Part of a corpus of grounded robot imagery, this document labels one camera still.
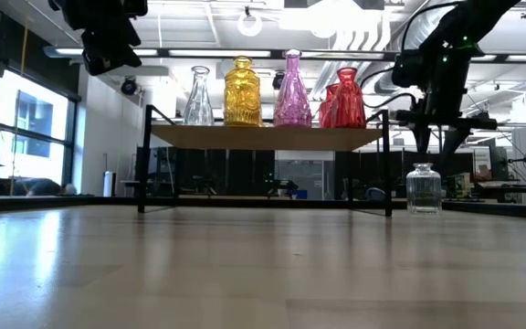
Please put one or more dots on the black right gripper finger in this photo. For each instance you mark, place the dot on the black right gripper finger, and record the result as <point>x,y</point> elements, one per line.
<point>454,139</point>
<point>422,139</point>

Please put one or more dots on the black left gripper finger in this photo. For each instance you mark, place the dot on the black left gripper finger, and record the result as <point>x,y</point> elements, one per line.
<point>103,59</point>
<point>131,54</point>

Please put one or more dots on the clear square glass jar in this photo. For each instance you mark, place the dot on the clear square glass jar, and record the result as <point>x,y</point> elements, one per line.
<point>423,189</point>

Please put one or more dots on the red squat vase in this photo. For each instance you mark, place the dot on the red squat vase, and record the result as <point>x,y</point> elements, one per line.
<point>350,107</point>

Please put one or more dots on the clear tall flared vase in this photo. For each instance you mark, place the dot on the clear tall flared vase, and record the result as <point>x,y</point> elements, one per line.
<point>198,109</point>

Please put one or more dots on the red tall ribbed bottle vase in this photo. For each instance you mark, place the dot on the red tall ribbed bottle vase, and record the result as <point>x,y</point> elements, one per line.
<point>326,114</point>

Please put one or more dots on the yellow squat vase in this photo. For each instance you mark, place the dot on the yellow squat vase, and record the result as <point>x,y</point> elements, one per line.
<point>242,100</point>

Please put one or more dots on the purple long-neck textured vase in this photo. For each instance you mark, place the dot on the purple long-neck textured vase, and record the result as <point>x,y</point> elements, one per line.
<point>292,105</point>

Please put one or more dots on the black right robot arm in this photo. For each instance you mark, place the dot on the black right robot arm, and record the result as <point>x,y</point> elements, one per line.
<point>455,27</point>

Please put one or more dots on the wooden shelf black metal legs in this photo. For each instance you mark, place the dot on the wooden shelf black metal legs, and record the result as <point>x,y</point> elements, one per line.
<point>263,137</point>

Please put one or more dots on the black spotlight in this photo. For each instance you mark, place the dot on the black spotlight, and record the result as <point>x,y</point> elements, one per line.
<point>278,81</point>
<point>128,86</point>

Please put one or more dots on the green white canister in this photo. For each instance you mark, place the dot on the green white canister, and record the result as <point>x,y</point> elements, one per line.
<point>461,185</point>

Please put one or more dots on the blue white round object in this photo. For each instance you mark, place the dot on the blue white round object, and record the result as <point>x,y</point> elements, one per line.
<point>375,195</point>

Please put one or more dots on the long ceiling light bar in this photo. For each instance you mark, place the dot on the long ceiling light bar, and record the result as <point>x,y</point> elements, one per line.
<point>217,53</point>

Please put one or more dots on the white cylinder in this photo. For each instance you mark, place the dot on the white cylinder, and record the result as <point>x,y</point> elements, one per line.
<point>109,183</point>

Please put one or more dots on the black device green light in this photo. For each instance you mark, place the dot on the black device green light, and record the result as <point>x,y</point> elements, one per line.
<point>281,185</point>

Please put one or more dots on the black aluminium rig frame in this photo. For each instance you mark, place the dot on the black aluminium rig frame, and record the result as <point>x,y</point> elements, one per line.
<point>85,201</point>

